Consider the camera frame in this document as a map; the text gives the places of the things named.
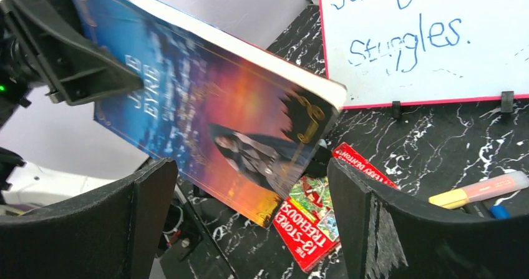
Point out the pink framed whiteboard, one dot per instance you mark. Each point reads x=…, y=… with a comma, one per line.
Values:
x=426, y=51

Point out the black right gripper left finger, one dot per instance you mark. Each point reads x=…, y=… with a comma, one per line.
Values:
x=109, y=232

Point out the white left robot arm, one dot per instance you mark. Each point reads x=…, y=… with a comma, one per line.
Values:
x=25, y=185

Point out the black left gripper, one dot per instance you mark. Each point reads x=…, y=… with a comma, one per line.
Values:
x=43, y=44

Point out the blue Jane Eyre book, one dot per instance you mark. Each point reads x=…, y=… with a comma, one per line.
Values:
x=241, y=123

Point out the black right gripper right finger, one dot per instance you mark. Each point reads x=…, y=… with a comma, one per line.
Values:
x=386, y=233

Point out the blue capped white marker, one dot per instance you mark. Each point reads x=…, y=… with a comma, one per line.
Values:
x=499, y=212

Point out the red Treehouse book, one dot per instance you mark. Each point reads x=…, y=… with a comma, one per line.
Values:
x=306, y=222

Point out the black marker pen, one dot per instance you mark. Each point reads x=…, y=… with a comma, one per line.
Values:
x=478, y=209

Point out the yellow pink highlighter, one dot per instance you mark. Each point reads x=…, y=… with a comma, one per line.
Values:
x=480, y=191

